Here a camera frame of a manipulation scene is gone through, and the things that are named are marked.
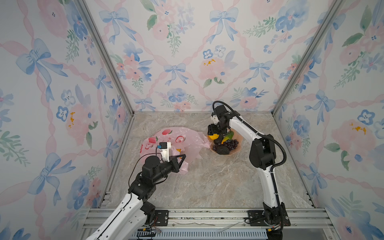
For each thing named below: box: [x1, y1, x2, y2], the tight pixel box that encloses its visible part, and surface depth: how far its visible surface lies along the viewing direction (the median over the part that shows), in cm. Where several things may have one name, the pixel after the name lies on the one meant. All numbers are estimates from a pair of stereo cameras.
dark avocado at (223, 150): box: [216, 145, 230, 155], surface depth 92 cm
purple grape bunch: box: [212, 139, 239, 151], surface depth 97 cm
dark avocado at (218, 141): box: [213, 138, 222, 146], surface depth 100 cm
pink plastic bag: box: [140, 127, 211, 174], surface depth 94 cm
